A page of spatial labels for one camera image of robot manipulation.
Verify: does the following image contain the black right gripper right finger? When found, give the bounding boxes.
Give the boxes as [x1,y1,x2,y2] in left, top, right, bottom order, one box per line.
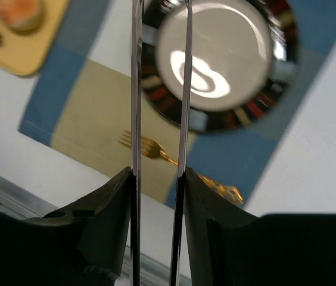
[185,168,336,285]

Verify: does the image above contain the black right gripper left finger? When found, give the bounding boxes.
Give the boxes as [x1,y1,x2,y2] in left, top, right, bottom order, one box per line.
[0,167,132,286]

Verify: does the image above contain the small round bread bun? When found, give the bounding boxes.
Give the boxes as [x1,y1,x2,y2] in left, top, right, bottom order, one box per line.
[0,0,45,32]

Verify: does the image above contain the silver metal tongs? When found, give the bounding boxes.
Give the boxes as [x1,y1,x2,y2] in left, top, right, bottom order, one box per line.
[130,1,192,285]

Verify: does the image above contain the gold fork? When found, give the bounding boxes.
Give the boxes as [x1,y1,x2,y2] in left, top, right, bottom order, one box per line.
[119,130,244,205]

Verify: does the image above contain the dark rimmed ceramic plate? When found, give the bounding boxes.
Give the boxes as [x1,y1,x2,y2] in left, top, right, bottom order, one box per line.
[142,1,298,133]

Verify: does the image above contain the yellow plastic tray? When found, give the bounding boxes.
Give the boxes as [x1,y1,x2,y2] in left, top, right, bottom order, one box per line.
[0,1,70,76]

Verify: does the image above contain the aluminium table frame rail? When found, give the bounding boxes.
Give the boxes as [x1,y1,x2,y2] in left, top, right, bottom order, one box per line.
[0,177,169,285]

